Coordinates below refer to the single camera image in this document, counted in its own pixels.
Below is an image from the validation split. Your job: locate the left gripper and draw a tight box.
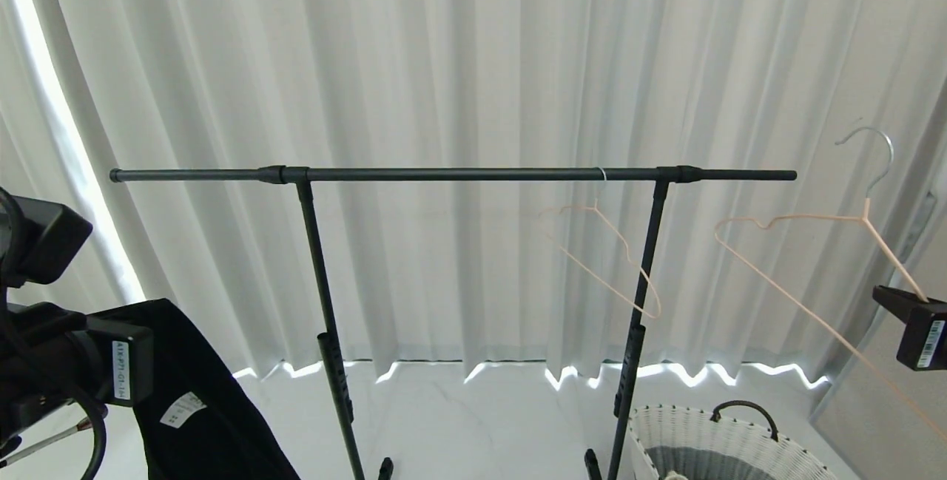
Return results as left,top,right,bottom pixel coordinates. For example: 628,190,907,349
44,306,155,410

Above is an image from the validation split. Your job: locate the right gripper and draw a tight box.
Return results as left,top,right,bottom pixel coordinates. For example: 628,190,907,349
872,285,947,372

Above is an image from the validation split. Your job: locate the pink clothes hanger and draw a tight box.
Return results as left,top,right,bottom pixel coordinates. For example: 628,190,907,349
542,166,662,320
713,126,947,445

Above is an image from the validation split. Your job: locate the black garment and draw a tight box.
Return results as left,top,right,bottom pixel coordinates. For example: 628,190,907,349
111,298,301,480

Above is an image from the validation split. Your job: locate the white laundry basket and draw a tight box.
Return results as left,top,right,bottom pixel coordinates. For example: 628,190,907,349
627,399,838,480

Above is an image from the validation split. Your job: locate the black clothes rack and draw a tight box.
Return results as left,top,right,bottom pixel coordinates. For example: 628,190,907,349
109,164,798,480

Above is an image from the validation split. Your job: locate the white curtain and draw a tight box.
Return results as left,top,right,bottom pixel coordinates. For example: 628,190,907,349
0,0,947,392

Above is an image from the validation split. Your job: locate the black cable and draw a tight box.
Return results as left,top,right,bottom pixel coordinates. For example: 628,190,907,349
0,186,109,480

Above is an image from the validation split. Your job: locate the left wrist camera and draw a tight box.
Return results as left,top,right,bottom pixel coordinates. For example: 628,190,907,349
0,195,94,290

